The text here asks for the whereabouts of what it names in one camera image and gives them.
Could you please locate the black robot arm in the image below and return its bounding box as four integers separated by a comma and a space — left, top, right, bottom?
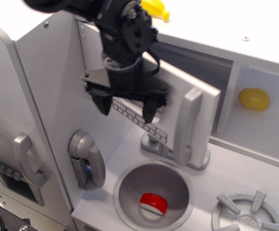
26, 0, 168, 124

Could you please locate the grey toy telephone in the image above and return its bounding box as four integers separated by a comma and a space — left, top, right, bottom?
68, 130, 106, 191

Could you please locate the silver toy sink bowl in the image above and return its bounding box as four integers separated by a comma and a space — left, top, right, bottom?
113, 160, 195, 231

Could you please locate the white toy microwave door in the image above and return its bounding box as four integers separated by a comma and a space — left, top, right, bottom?
78, 20, 222, 167

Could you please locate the yellow toy lemon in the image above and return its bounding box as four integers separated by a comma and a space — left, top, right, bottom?
238, 88, 270, 111

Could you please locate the grey toy ice dispenser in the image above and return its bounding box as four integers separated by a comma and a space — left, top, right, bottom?
0, 161, 44, 206

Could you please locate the grey fridge door handle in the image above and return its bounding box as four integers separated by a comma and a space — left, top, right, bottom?
13, 132, 47, 188

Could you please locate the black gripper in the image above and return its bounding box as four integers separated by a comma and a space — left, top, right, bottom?
80, 60, 169, 124

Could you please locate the white toy kitchen cabinet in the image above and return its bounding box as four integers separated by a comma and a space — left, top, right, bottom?
0, 0, 279, 231

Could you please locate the grey toy stove burner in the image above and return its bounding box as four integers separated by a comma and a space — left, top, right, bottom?
211, 190, 279, 231

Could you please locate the yellow toy banana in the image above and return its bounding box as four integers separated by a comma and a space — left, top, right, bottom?
141, 0, 170, 22

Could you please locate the grey toy faucet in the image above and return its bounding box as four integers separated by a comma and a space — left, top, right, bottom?
141, 132, 211, 170

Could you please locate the red toy sushi piece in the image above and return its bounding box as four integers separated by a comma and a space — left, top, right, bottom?
139, 193, 168, 215

